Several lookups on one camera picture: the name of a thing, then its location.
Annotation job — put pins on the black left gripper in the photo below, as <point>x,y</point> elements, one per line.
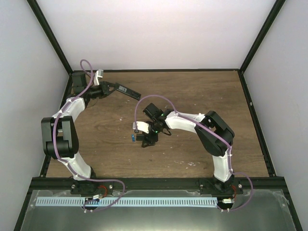
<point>104,89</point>

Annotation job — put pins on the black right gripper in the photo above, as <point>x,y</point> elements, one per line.
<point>150,140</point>

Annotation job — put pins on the black remote control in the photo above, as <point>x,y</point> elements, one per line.
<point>127,91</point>

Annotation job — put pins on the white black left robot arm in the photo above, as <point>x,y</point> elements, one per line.
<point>59,135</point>

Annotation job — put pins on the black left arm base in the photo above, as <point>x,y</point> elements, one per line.
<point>85,187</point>

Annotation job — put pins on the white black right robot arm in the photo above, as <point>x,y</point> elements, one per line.
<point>214,134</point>

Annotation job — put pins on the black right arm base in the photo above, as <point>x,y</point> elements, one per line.
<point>214,186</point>

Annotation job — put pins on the clear acrylic front panel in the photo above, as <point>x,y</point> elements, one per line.
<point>263,210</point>

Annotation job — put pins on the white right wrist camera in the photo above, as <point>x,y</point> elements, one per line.
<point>141,126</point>

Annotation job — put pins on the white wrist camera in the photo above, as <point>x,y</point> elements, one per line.
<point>141,126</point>
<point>98,75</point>

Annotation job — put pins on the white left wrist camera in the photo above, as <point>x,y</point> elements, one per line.
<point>98,75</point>

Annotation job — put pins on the light blue slotted cable duct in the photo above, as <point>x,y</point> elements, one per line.
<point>129,202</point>

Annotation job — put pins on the black table frame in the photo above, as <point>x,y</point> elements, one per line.
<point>43,183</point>

